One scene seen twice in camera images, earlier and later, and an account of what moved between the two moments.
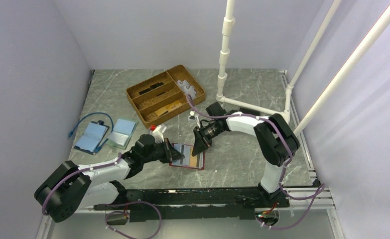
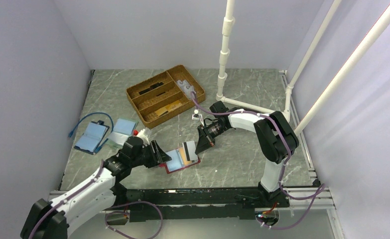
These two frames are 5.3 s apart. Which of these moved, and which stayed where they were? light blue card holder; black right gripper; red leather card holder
Moved: red leather card holder
Stayed: black right gripper; light blue card holder
